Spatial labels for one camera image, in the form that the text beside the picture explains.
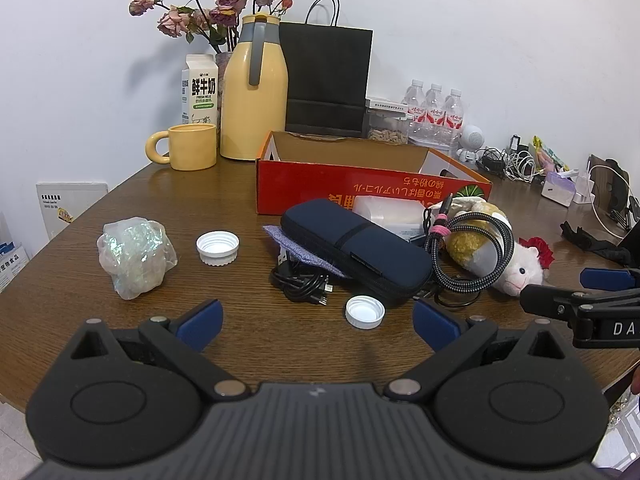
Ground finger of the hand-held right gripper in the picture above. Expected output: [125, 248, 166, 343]
[580, 267, 640, 291]
[520, 284, 640, 350]

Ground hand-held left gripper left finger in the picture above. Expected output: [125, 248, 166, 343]
[71, 299, 251, 401]

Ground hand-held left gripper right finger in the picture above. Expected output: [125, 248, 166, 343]
[384, 300, 568, 402]

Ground white plush toy red trim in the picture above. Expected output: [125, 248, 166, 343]
[492, 236, 556, 297]

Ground small white bottle cap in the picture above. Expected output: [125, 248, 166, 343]
[345, 295, 386, 330]

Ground large white bottle cap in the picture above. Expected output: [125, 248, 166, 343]
[196, 230, 240, 266]

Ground yellow and white plush toy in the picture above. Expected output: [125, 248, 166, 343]
[445, 199, 513, 275]

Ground black USB cable bundle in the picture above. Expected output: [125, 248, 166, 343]
[270, 250, 335, 307]

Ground iridescent plastic bag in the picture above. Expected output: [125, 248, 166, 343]
[96, 216, 178, 301]

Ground black white braided cable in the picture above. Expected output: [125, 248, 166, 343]
[424, 194, 516, 306]

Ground purple cloth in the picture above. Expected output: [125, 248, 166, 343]
[263, 225, 351, 281]

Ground navy zip pouch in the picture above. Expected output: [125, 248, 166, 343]
[280, 198, 433, 307]

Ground clear plastic box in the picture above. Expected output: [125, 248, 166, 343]
[354, 195, 427, 242]

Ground red cardboard box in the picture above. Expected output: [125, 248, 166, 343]
[256, 130, 492, 216]

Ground dark cloth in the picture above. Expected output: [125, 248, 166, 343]
[560, 220, 640, 271]

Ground white charger dock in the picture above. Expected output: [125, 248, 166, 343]
[572, 167, 598, 206]

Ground brown desk stand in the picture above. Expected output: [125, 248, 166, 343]
[586, 154, 632, 233]

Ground white lavender box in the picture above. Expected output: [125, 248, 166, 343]
[541, 170, 577, 207]

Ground colourful snack packets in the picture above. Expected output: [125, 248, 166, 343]
[531, 135, 571, 171]

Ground yellow mug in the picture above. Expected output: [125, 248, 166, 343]
[145, 123, 219, 171]

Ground white sign card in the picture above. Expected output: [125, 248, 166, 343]
[36, 182, 109, 242]

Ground white robot figurine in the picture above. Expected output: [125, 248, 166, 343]
[456, 125, 485, 163]

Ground clear container of nuts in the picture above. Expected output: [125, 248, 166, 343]
[366, 107, 416, 146]

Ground blue and white box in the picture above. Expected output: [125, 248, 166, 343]
[0, 212, 28, 295]

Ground clear water bottle red label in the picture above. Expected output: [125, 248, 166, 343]
[404, 79, 428, 141]
[442, 88, 466, 156]
[424, 82, 447, 143]

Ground yellow thermos jug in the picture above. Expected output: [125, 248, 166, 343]
[220, 13, 290, 162]

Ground white milk carton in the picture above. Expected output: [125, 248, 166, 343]
[181, 54, 221, 127]

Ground black paper bag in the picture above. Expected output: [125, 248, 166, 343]
[278, 0, 374, 139]

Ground tangle of charger cables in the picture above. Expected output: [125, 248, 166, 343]
[475, 135, 548, 181]

